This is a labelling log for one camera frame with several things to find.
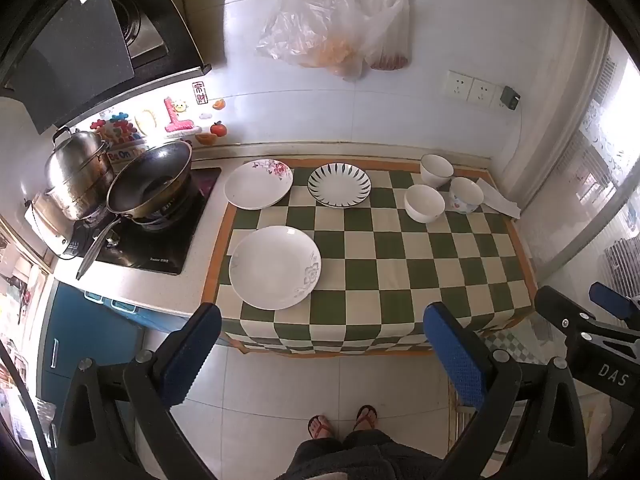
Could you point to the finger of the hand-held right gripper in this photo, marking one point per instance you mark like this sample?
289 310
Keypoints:
555 305
607 295

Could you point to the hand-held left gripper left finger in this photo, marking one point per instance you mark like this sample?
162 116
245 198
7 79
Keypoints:
192 355

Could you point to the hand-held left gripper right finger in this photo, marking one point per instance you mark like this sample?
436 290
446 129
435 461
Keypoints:
455 355

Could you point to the white plate grey flower print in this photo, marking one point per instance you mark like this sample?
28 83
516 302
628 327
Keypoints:
274 267

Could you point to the white bowl with printed side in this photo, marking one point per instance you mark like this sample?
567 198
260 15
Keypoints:
465 195

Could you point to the plain white bowl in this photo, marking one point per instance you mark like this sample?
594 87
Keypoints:
424 203

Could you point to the white plate red floral print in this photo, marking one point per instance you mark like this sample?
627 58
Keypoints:
257 185

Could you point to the white plate dark leaf stripes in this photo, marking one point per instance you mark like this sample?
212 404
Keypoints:
339 185

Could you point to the green checkered tablecloth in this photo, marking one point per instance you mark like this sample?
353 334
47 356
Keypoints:
400 270

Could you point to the blue kitchen cabinet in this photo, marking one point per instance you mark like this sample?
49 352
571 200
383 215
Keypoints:
85 340

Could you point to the person's right foot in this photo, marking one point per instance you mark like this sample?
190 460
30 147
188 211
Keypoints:
365 417

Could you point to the person's foot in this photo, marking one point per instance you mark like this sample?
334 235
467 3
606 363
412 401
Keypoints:
320 427
365 417

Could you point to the black glass gas stove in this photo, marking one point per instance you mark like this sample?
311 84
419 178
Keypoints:
160 247

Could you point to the white paper napkin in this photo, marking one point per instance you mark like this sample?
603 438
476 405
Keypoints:
500 202

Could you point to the sliding glass door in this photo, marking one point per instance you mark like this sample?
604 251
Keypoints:
595 160

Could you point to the person's left foot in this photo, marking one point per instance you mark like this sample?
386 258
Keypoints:
320 427

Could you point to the black wok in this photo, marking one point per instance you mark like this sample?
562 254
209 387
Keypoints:
150 182

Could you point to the tall white bowl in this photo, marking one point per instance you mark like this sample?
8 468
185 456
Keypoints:
436 170

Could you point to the white appliance under pot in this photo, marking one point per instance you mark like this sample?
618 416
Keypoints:
47 232

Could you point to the black power adapter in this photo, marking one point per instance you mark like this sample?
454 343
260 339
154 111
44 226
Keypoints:
510 97

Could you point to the stainless steel steamer pot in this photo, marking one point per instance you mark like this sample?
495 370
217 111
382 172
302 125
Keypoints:
80 170

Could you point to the black range hood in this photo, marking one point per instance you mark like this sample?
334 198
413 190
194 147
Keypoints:
75 60

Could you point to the clear plastic bag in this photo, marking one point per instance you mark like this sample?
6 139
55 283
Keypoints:
340 15

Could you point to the white wall socket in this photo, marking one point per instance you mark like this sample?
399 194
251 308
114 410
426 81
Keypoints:
459 86
482 94

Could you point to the colourful wall stickers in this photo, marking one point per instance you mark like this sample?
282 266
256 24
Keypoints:
177 117

